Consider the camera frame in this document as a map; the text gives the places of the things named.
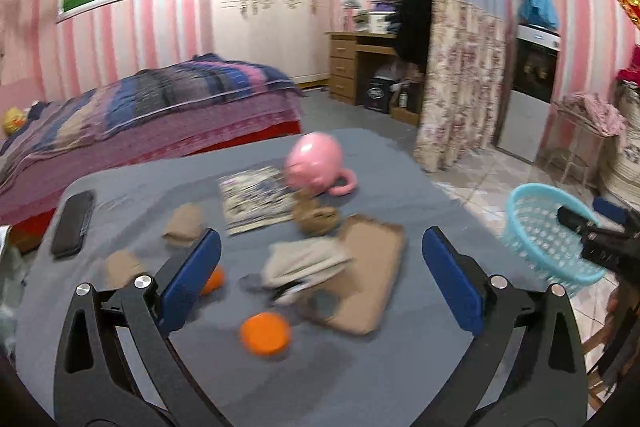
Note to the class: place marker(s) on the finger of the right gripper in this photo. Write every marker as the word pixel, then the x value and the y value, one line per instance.
pixel 573 221
pixel 620 215

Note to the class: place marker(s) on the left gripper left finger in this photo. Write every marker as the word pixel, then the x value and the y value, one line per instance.
pixel 93 384

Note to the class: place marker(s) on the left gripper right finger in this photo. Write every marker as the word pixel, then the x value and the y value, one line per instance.
pixel 524 365

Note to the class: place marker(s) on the brown cardboard roll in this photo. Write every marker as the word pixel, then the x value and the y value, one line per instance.
pixel 185 225
pixel 120 268

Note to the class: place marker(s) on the small orange ball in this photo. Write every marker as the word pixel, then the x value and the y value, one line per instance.
pixel 214 282

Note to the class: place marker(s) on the orange round lid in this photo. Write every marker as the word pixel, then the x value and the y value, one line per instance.
pixel 265 334

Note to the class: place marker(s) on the brown paper ball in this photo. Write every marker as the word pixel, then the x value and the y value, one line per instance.
pixel 313 218

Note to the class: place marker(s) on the light blue plastic basket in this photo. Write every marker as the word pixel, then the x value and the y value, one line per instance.
pixel 534 234

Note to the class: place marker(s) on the black glasses case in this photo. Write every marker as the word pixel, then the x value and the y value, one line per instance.
pixel 73 225

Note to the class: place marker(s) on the floral curtain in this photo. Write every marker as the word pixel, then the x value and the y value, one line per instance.
pixel 463 83

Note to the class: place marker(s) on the tan phone case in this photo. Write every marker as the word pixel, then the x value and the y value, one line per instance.
pixel 354 301

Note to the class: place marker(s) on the wooden desk with drawers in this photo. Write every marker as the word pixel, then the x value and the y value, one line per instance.
pixel 365 70

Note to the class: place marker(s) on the grey table cloth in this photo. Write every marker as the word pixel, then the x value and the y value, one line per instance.
pixel 325 378

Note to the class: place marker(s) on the patterned booklet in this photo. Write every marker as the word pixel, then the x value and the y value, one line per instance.
pixel 255 198

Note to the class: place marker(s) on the pink piggy bank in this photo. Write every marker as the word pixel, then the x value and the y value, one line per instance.
pixel 315 164

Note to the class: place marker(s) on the black hanging coat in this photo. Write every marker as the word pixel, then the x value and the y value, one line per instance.
pixel 412 43

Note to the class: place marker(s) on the yellow duck plush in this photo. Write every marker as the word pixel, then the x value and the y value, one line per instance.
pixel 13 120

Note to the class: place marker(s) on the bed with striped quilt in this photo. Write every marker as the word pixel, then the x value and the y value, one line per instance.
pixel 162 112

